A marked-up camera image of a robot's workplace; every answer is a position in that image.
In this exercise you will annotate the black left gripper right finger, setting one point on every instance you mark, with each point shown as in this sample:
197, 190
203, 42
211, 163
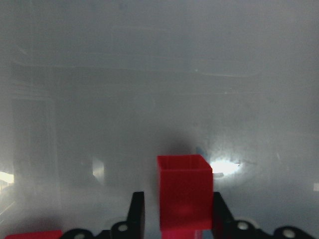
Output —
222, 219

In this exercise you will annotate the clear plastic storage box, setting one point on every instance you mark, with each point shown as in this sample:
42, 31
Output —
92, 91

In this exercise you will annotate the red block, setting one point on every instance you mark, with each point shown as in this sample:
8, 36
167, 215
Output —
185, 192
37, 235

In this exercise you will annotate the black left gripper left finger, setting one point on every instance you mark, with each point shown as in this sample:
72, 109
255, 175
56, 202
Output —
136, 216

